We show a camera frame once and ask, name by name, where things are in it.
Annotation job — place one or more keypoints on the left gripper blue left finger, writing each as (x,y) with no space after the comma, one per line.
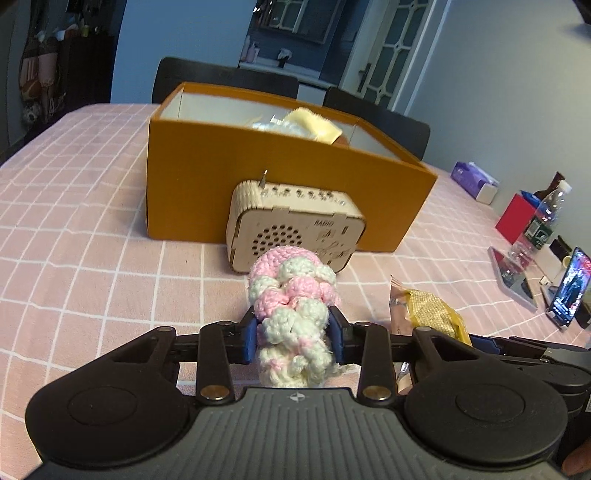
(247,328)

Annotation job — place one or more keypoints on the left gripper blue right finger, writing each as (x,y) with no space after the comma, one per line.
(340,333)

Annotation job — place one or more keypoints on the pink white crochet toy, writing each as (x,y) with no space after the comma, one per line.
(291,291)

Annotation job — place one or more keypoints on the yellow snack packet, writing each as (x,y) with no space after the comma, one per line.
(412,308)

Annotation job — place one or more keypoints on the yellow cloth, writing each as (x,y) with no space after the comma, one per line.
(320,128)

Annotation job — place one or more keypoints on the clear bag with white ribbon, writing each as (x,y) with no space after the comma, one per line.
(273,125)

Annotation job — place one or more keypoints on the wooden radio box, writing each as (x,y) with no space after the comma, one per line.
(264,215)

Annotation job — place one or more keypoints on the smartphone on stand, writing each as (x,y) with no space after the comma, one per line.
(563,301)

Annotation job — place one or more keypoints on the silver tablet on table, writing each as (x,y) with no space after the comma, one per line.
(512,280)

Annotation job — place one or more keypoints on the clear plastic water bottle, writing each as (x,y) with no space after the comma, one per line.
(541,226)

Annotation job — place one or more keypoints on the pink checked tablecloth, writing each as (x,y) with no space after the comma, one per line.
(79,276)

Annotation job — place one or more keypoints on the red box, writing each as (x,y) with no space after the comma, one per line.
(517,215)

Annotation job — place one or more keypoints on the orange storage box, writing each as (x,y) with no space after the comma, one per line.
(201,145)

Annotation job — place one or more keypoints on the purple tissue pack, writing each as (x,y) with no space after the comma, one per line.
(481,186)

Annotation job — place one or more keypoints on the right black chair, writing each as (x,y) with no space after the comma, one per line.
(412,134)

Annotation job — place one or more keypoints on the black chair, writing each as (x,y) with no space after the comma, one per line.
(412,134)
(171,72)

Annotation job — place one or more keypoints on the dark wine bottle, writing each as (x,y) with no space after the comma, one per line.
(542,194)

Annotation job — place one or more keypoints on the white vanity cabinet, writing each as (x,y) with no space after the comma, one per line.
(250,59)

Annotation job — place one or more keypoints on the left black chair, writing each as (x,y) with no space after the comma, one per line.
(171,72)

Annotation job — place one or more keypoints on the white glass panel door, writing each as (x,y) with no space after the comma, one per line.
(391,51)

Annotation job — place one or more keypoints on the wall mirror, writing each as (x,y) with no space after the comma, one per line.
(307,19)

